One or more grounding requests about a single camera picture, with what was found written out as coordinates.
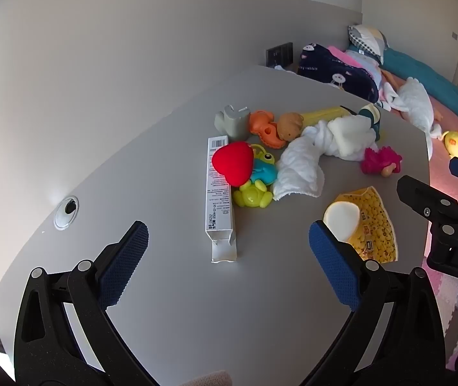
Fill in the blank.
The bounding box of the white terry towel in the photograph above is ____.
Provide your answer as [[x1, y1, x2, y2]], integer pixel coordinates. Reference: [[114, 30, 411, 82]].
[[272, 116, 378, 201]]

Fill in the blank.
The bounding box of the orange cloth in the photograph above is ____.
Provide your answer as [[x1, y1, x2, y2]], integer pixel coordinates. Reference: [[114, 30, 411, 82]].
[[381, 68, 442, 123]]

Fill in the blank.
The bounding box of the red heart plush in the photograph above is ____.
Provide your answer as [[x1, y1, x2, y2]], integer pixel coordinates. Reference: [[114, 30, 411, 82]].
[[211, 142, 254, 188]]

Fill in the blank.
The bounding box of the yellow long packet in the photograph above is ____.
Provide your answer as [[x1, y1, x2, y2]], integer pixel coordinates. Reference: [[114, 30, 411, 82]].
[[301, 106, 359, 129]]

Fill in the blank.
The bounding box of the table cable grommet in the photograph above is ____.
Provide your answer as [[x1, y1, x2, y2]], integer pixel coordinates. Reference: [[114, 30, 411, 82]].
[[54, 196, 80, 231]]

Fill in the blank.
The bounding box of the lime frog toy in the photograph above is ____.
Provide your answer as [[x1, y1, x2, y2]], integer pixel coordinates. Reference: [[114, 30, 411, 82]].
[[232, 179, 274, 210]]

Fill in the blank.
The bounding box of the green frog toy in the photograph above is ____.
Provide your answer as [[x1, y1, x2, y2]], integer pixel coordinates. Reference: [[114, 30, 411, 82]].
[[249, 144, 277, 165]]

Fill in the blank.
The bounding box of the checkered pillow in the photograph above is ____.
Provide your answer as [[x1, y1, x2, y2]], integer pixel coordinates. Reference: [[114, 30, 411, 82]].
[[348, 25, 390, 65]]

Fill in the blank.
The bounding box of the brown bear plush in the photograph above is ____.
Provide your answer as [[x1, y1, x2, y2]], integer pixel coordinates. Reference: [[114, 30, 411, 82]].
[[276, 112, 304, 142]]

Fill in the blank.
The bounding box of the pink plastic toy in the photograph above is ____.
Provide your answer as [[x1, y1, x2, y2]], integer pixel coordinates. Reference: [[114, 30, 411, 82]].
[[361, 147, 403, 178]]

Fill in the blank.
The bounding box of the navy printed blanket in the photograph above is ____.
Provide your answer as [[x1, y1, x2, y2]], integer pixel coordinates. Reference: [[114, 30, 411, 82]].
[[297, 42, 380, 103]]

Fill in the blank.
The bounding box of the orange plastic toy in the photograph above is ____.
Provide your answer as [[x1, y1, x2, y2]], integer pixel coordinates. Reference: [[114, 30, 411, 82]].
[[249, 110, 285, 149]]

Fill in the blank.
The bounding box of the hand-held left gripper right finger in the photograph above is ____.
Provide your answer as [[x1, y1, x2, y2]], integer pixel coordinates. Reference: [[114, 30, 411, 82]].
[[308, 220, 446, 386]]

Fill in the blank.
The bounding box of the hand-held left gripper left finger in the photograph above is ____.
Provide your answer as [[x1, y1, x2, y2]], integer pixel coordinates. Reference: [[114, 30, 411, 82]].
[[14, 220, 150, 386]]

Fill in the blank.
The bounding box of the yellow snack bag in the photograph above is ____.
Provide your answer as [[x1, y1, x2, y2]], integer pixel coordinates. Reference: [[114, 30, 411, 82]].
[[333, 186, 399, 262]]

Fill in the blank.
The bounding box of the pink cloth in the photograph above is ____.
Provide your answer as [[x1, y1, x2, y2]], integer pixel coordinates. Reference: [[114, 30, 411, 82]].
[[327, 45, 379, 79]]

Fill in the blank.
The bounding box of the black wall switch panel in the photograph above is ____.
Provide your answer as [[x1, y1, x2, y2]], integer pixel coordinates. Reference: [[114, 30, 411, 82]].
[[266, 42, 294, 68]]

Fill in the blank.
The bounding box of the white long carton box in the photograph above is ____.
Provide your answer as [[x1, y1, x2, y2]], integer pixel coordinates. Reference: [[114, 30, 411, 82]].
[[205, 136, 238, 263]]

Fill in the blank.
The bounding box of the white cloth on bed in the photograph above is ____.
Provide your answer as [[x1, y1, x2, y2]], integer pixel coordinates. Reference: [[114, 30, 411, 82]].
[[379, 76, 443, 159]]

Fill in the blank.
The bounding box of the pink bed sheet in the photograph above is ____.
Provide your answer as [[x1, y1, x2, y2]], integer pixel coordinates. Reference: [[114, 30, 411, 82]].
[[382, 70, 458, 226]]

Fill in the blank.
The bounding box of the yellow duck toy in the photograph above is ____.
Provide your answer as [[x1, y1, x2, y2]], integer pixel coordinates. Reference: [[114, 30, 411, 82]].
[[443, 130, 458, 160]]

